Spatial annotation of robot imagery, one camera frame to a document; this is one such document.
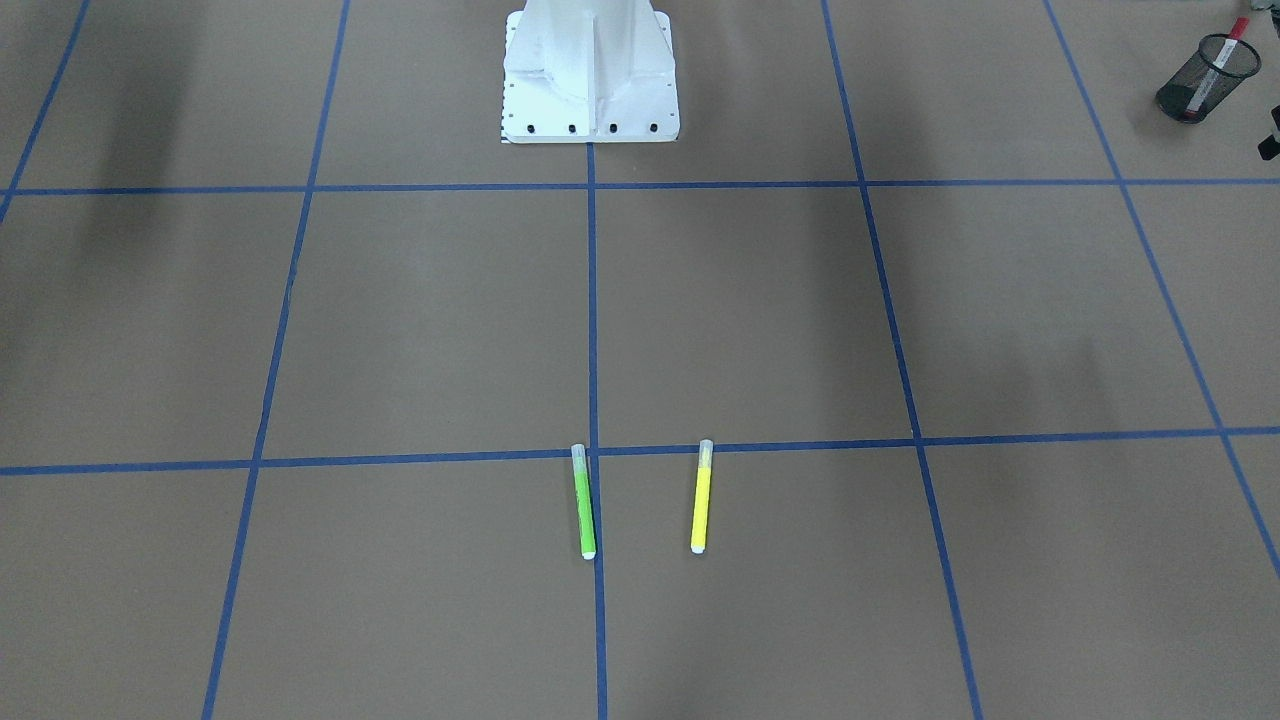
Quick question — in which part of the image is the red and white marker pen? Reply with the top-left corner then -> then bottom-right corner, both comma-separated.
1184,17 -> 1251,118

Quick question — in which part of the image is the black mesh pen cup near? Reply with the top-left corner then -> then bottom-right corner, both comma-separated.
1155,33 -> 1262,124

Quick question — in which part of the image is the yellow marker pen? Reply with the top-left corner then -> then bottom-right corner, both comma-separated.
690,439 -> 716,555

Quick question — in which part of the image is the green marker pen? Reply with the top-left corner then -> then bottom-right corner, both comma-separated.
570,443 -> 598,561

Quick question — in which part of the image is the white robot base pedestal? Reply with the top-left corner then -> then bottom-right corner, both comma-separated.
500,1 -> 681,145

